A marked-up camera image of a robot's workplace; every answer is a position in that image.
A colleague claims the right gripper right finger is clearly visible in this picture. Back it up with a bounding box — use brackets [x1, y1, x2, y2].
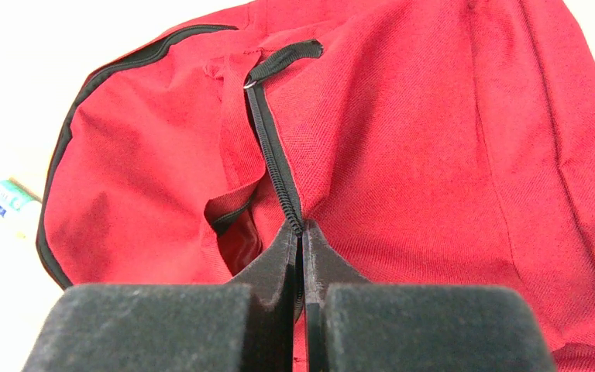
[302, 221, 556, 371]

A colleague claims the green white glue stick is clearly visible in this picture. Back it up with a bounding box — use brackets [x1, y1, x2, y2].
[0, 179, 41, 215]

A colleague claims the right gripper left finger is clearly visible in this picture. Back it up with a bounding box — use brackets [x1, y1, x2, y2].
[24, 224, 299, 371]

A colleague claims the red backpack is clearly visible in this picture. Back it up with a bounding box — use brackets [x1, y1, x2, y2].
[36, 1, 595, 371]

